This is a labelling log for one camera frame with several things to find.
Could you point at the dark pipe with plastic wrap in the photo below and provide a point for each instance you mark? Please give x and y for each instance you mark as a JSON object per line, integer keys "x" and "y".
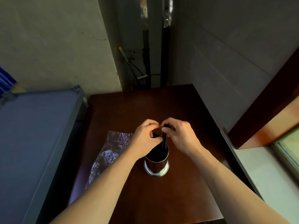
{"x": 165, "y": 55}

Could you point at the perforated steel utensil holder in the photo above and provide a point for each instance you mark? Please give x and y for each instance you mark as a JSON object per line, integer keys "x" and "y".
{"x": 156, "y": 167}

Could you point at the clear plastic bag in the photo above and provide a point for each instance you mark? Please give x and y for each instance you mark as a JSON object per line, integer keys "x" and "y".
{"x": 112, "y": 151}

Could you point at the cluster of black chopsticks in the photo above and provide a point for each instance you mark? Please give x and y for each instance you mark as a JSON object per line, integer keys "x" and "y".
{"x": 156, "y": 152}

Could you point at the person's left forearm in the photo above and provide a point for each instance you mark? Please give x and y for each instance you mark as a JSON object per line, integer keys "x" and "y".
{"x": 100, "y": 191}

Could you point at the person's right forearm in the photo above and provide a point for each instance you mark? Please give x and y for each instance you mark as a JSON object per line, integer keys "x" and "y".
{"x": 229, "y": 188}

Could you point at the long table with blue skirt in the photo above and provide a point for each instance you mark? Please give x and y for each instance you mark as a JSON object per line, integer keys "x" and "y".
{"x": 5, "y": 81}

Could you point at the black vertical pipe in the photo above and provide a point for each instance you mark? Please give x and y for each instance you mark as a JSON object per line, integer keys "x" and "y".
{"x": 146, "y": 55}

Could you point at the grey plastic cart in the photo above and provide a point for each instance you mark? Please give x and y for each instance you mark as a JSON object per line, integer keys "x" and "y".
{"x": 30, "y": 149}

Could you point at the person's right hand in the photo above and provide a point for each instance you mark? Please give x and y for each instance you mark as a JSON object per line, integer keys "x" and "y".
{"x": 184, "y": 139}

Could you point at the white-silled low window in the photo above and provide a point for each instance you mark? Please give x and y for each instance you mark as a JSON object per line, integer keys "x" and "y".
{"x": 257, "y": 174}

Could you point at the person's left hand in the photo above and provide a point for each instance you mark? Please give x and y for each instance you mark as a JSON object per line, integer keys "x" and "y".
{"x": 142, "y": 142}

